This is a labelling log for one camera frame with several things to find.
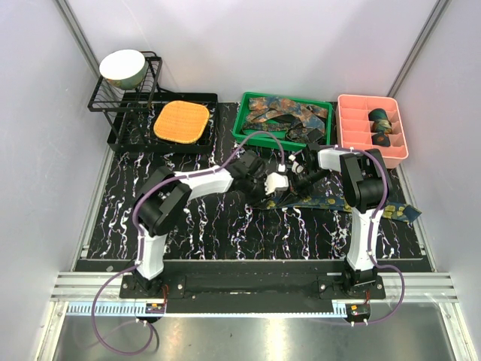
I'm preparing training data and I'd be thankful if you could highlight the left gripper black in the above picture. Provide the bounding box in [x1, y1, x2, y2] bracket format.
[241, 174, 274, 209]

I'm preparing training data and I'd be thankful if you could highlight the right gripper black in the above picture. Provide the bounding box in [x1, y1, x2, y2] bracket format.
[278, 168, 330, 208]

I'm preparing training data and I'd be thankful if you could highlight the blue yellow floral tie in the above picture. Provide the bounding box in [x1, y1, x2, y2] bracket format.
[253, 194, 422, 223]

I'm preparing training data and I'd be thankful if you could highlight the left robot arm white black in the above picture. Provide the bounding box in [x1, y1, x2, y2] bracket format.
[132, 150, 266, 298]

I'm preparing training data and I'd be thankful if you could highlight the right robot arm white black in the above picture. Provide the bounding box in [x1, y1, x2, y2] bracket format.
[289, 144, 391, 298]

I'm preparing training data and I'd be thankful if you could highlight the green plastic bin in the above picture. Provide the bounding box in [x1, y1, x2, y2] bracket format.
[232, 92, 334, 152]

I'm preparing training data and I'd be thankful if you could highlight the dark patterned tie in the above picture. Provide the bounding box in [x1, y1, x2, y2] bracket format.
[241, 115, 326, 144]

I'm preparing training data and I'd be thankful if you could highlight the orange teal patterned tie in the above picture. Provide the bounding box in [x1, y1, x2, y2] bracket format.
[243, 96, 328, 131]

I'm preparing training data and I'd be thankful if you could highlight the pink divided organizer box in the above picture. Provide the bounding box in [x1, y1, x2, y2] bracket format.
[337, 94, 409, 168]

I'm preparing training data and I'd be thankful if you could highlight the rolled black orange tie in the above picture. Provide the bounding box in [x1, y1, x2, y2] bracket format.
[371, 132, 391, 147]

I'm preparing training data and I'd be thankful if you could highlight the rolled dark green tie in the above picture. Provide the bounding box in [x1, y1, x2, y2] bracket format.
[368, 108, 389, 122]

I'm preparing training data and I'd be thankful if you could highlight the orange woven square mat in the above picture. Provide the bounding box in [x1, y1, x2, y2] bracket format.
[153, 101, 210, 144]

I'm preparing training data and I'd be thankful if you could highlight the white green ceramic bowl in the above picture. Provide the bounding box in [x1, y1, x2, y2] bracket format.
[99, 49, 148, 90]

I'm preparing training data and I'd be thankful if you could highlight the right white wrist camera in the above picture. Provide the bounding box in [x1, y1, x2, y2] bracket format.
[289, 153, 305, 174]

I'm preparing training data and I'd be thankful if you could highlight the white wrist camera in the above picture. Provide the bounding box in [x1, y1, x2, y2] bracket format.
[264, 172, 289, 196]
[289, 153, 305, 174]

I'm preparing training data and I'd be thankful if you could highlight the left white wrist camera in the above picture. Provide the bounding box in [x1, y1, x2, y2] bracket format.
[264, 172, 289, 196]

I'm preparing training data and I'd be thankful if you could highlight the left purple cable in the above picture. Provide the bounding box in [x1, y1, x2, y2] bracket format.
[90, 131, 286, 356]

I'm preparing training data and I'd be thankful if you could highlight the purple cable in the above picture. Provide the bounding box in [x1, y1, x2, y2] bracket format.
[296, 145, 406, 326]
[90, 131, 286, 356]

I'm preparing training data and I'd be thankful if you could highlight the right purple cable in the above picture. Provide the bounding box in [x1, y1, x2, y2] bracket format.
[296, 145, 406, 326]

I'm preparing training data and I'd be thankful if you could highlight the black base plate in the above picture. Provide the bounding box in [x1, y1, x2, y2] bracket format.
[119, 260, 386, 316]

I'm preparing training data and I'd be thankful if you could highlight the black wire dish rack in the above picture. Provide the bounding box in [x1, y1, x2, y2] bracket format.
[87, 51, 219, 154]

